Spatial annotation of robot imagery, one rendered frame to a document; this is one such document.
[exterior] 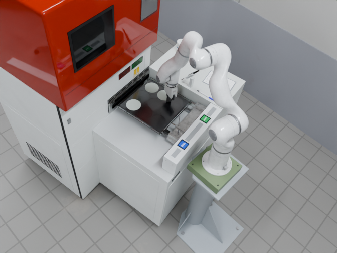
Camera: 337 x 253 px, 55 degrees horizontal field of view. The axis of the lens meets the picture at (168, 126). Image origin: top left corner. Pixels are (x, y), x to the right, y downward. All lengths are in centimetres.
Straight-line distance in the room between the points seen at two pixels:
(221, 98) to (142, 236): 146
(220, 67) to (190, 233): 152
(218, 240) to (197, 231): 19
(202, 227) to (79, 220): 100
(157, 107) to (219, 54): 74
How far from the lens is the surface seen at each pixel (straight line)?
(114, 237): 274
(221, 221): 286
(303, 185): 331
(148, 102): 226
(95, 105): 208
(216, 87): 168
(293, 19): 318
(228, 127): 171
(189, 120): 222
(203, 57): 162
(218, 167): 200
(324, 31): 309
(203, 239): 277
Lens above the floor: 259
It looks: 52 degrees down
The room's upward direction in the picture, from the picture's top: 9 degrees clockwise
